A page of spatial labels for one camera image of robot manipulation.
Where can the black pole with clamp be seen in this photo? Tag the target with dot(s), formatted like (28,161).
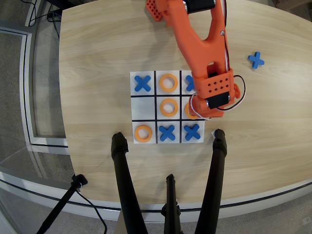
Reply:
(61,206)

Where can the blue foam cross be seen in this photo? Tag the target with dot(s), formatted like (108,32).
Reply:
(167,133)
(192,132)
(189,83)
(256,60)
(143,83)

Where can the thin black tripod leg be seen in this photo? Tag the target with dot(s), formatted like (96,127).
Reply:
(171,202)

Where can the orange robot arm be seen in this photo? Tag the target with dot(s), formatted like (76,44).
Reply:
(195,44)

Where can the white tic-tac-toe board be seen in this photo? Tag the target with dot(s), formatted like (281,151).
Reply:
(142,108)

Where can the small white sticker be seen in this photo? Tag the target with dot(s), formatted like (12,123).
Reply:
(212,134)

